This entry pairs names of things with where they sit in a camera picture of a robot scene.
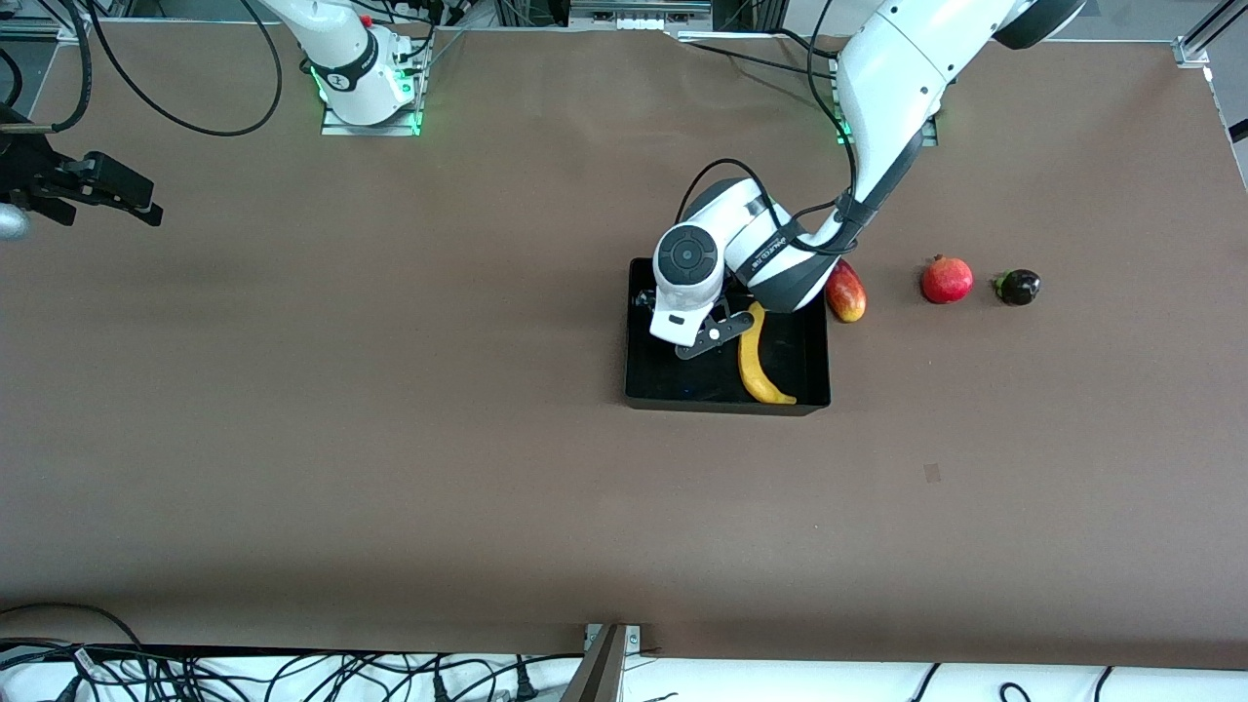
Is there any yellow banana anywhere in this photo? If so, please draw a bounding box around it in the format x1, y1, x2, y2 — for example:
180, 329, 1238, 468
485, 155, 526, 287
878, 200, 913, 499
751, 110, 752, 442
737, 300, 799, 406

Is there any black rectangular plastic tray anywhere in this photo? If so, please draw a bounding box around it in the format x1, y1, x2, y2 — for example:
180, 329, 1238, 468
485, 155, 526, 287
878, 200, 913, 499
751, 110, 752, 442
624, 256, 833, 417

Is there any red yellow mango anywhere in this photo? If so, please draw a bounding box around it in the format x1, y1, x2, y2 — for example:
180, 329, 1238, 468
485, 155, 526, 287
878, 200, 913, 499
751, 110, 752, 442
825, 258, 868, 324

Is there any red pomegranate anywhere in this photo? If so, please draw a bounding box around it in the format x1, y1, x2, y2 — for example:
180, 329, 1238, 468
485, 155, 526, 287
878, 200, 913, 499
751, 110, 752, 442
921, 253, 975, 305

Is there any dark purple mangosteen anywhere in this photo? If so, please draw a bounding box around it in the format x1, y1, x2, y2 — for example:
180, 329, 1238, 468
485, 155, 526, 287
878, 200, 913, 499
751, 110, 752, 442
992, 268, 1042, 307

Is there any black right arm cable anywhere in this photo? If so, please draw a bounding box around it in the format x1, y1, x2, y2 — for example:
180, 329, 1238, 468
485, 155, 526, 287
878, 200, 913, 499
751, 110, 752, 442
0, 0, 285, 137

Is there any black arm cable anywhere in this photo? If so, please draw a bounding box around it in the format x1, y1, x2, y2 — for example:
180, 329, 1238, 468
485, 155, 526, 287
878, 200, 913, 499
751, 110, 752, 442
676, 0, 865, 256
0, 0, 285, 137

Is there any aluminium frame corner profile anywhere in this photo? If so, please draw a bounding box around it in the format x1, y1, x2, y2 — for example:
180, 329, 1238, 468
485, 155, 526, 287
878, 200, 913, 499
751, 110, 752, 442
0, 19, 94, 43
1175, 0, 1248, 69

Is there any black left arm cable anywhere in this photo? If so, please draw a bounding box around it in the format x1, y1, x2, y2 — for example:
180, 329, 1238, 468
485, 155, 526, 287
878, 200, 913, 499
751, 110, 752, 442
676, 0, 865, 256

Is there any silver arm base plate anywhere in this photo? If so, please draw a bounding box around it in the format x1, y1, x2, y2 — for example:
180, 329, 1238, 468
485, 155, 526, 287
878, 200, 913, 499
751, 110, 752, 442
832, 54, 940, 147
320, 39, 424, 137

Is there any long black base cable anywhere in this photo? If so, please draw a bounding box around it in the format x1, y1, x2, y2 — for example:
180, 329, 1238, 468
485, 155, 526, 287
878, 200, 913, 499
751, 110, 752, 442
681, 39, 841, 87

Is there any short black base cable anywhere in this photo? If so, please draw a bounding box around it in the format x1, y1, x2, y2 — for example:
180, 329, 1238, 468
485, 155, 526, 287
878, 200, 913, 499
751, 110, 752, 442
773, 27, 838, 58

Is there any silver metal rail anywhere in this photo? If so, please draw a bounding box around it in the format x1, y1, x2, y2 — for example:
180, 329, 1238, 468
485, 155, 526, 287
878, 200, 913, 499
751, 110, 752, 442
568, 0, 713, 30

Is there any aluminium profile post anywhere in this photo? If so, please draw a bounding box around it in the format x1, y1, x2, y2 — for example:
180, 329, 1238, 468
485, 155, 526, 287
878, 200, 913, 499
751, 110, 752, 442
561, 622, 644, 702

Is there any black looping floor cable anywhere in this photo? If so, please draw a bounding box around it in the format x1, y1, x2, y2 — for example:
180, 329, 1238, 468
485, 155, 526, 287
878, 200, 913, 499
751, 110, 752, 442
0, 602, 147, 652

